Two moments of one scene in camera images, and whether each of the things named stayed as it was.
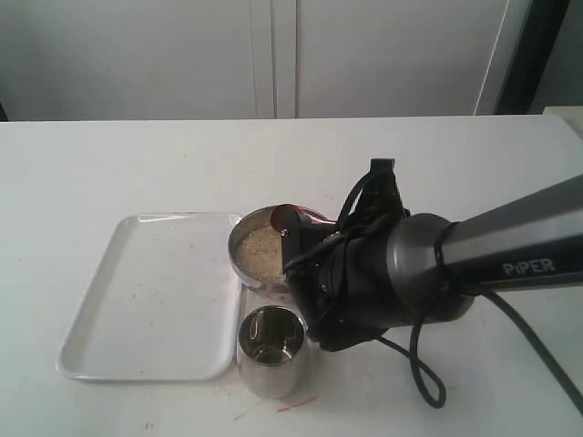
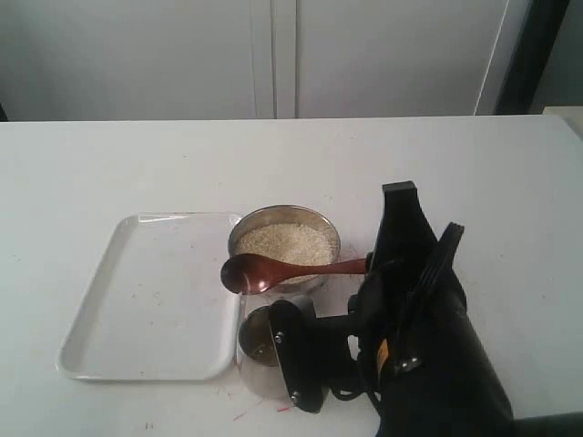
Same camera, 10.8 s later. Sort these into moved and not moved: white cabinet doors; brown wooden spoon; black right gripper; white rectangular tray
Moved: black right gripper; brown wooden spoon
Not moved: white cabinet doors; white rectangular tray
